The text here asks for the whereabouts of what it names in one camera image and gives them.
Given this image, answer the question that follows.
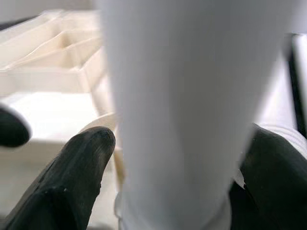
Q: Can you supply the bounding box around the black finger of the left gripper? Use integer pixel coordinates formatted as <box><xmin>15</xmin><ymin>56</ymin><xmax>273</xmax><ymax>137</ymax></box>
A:
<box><xmin>0</xmin><ymin>104</ymin><xmax>31</xmax><ymax>148</ymax></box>

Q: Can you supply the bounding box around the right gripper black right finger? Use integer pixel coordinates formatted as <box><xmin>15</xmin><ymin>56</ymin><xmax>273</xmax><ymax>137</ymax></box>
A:
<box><xmin>229</xmin><ymin>123</ymin><xmax>307</xmax><ymax>230</ymax></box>

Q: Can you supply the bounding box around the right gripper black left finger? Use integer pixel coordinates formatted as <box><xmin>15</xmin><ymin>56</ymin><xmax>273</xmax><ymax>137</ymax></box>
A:
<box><xmin>0</xmin><ymin>126</ymin><xmax>117</xmax><ymax>230</ymax></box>

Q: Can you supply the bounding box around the white plastic children table top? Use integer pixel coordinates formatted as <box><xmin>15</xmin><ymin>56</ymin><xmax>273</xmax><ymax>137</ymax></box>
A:
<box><xmin>0</xmin><ymin>9</ymin><xmax>127</xmax><ymax>230</ymax></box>

